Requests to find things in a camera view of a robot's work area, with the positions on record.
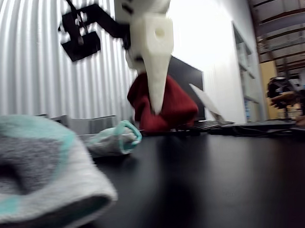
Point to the black computer monitor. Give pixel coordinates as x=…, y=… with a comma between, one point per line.
x=189, y=81

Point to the grey plastic container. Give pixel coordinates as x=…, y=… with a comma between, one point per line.
x=91, y=123

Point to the black keyboard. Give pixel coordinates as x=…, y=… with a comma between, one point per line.
x=207, y=127

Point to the silver laptop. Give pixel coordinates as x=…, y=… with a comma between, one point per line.
x=218, y=110

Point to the dark red sock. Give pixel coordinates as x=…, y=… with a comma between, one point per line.
x=175, y=107

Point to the teal grey white sock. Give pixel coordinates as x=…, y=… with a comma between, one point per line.
x=113, y=141
x=37, y=171

